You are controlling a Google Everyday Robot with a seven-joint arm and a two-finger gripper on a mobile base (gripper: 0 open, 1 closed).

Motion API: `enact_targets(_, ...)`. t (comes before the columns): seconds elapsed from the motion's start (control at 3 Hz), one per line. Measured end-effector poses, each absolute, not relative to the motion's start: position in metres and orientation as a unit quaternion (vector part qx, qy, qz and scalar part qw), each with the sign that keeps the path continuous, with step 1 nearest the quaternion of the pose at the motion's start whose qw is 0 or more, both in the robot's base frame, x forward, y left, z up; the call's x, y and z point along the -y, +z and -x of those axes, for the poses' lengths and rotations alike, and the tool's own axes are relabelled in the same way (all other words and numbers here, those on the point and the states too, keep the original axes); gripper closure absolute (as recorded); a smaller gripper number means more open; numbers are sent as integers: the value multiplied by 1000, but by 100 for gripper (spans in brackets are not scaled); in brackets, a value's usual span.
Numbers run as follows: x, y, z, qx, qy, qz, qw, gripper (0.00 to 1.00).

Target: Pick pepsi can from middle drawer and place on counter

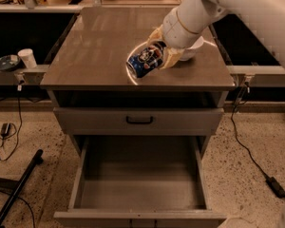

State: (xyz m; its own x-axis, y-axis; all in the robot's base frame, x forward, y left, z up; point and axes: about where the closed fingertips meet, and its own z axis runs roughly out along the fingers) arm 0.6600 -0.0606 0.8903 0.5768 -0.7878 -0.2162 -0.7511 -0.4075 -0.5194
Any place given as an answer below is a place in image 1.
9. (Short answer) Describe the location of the black drawer handle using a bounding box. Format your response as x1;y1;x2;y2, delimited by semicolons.
125;116;154;124

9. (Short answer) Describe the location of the white paper cup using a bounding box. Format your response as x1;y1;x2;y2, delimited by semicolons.
18;48;37;68

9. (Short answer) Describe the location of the grey drawer cabinet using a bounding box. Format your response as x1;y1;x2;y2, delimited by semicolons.
41;7;235;150

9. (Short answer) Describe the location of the black cable left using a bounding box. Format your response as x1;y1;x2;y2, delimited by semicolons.
0;83;24;162

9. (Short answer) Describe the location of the open grey middle drawer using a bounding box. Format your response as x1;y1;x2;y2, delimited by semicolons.
54;136;226;228

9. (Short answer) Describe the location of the black power adapter left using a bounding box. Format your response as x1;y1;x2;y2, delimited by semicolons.
0;123;10;137

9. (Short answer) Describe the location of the blue pepsi can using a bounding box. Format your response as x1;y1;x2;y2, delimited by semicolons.
126;41;166;78

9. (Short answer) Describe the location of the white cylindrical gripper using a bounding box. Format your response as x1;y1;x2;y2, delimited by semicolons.
146;0;228;69

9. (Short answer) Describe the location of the white ceramic bowl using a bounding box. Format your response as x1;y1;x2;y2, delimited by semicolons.
180;36;204;61

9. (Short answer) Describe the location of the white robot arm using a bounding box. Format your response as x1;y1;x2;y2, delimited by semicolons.
147;0;285;69

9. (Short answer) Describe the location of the black power adapter right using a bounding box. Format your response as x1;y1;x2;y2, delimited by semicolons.
266;177;285;199

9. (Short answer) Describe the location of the black cable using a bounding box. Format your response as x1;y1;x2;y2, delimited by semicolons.
230;76;270;179
0;83;24;162

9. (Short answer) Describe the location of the closed grey top drawer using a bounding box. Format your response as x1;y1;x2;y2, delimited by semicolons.
54;107;223;136

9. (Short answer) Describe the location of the black metal pole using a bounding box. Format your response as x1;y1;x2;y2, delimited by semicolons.
0;149;43;228

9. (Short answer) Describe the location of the dark blue plate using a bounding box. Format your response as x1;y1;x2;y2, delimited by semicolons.
0;54;21;71

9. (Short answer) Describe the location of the black cable right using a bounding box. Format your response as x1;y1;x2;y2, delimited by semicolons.
230;76;270;179

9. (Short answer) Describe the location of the black power adapter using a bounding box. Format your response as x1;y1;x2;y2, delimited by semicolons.
0;123;10;137
266;177;285;199

